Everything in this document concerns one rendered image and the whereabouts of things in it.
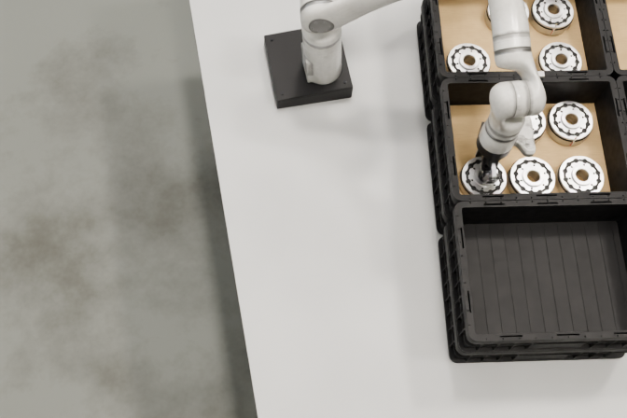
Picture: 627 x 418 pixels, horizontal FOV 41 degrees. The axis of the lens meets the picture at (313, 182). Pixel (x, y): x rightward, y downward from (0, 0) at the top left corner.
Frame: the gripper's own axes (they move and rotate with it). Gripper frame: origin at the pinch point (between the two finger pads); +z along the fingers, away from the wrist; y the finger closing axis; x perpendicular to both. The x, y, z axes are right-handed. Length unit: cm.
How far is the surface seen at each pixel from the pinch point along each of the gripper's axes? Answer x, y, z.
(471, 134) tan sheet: -0.9, -9.1, 2.8
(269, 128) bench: -48, -18, 16
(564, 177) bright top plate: 18.3, 3.2, 0.0
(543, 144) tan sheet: 15.6, -6.5, 2.9
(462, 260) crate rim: -8.4, 24.5, -7.4
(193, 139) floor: -74, -49, 86
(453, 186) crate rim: -8.5, 7.8, -7.0
